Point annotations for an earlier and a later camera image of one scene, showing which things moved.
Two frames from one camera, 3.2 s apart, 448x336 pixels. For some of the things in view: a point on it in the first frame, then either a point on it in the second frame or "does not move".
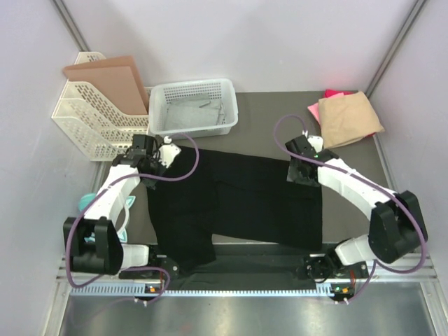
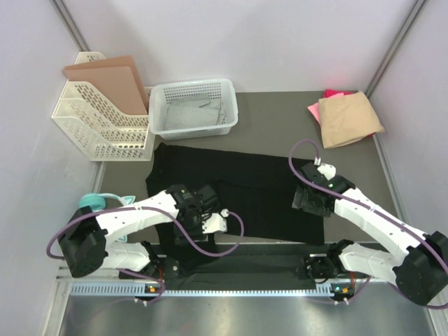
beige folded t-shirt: (348, 117) does not move
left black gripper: (162, 166) -> (198, 234)
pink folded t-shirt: (314, 109) does not move
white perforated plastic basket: (192, 108) does not move
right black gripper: (294, 176) -> (300, 201)
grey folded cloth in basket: (191, 113) does not move
